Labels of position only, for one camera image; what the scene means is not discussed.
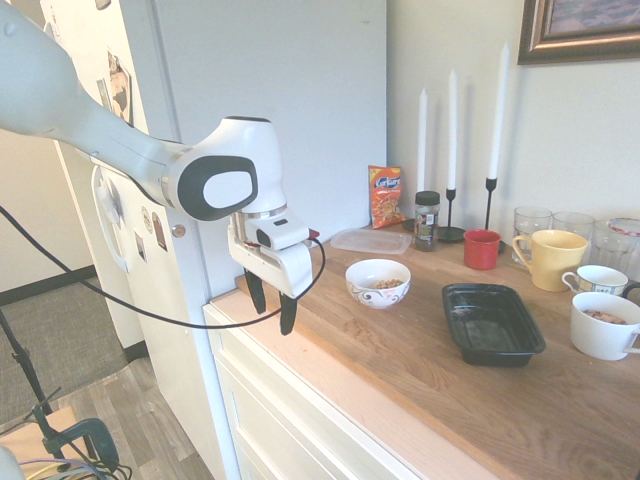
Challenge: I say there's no white refrigerator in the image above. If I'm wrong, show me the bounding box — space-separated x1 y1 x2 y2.
38 0 389 480

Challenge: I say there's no green clamp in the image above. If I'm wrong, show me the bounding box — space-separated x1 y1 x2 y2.
27 401 122 467

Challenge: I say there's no white kitchen cabinet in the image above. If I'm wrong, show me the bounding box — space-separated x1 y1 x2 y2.
201 292 422 480

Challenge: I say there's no black tripod stand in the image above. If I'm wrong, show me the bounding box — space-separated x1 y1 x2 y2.
0 303 62 417

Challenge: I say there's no large photo fridge magnet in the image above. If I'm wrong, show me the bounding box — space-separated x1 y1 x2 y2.
106 46 136 127

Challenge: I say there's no short white taper candle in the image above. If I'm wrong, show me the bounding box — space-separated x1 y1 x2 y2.
417 87 428 194

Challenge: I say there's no clear plastic container lid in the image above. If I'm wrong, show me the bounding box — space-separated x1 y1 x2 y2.
329 227 414 257

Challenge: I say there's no clear drinking glass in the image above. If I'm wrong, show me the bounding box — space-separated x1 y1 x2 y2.
513 205 554 264
591 219 640 277
551 211 597 237

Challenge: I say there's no orange snack bag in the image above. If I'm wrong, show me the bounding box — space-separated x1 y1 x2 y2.
368 164 408 231

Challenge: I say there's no cereal in white mug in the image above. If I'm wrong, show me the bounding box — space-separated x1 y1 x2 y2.
582 308 629 326

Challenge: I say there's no black plastic food container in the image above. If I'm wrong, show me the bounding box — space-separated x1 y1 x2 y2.
441 282 547 367

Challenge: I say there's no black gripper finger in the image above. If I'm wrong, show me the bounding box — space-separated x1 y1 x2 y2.
243 269 269 316
277 289 300 336

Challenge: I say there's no dark oval fridge magnet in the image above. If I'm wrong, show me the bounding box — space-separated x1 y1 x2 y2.
151 211 169 250

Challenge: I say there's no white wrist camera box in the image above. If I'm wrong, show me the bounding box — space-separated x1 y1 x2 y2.
247 216 321 250

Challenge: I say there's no plywood mounting board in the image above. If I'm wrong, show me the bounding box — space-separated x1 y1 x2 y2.
0 403 87 480

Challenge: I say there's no framed picture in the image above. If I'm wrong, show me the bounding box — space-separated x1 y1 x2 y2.
517 0 640 67

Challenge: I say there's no white cup with patterned band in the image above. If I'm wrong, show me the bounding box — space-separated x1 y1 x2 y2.
560 264 631 302

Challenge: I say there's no black camera cable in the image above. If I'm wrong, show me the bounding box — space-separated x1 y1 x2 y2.
0 204 327 331

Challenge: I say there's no large plain white mug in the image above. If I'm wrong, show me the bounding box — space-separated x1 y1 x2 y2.
569 291 640 362

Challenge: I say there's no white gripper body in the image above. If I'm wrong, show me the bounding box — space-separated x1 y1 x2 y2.
227 213 315 300

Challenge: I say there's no medium white taper candle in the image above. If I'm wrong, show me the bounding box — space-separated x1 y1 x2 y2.
447 68 459 191

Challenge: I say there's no white swirl-patterned bowl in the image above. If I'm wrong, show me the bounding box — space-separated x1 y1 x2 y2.
344 258 412 310

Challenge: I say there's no bundle of coloured cables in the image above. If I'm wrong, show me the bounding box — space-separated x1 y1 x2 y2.
18 455 135 480

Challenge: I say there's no red mug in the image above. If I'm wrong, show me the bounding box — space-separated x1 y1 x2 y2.
462 228 503 271

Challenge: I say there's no short white refrigerator handle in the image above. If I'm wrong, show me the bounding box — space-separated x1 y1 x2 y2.
90 166 133 274

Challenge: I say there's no spice jar with black cap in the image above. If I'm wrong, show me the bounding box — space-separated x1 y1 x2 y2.
413 190 442 253

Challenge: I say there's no tall white taper candle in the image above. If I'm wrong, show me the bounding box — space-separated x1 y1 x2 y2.
488 41 512 180

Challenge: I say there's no small grey photo magnet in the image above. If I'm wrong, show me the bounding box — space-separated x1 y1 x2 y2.
95 78 113 119

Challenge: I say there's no yellow mug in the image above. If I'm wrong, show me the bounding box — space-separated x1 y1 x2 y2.
511 229 590 293

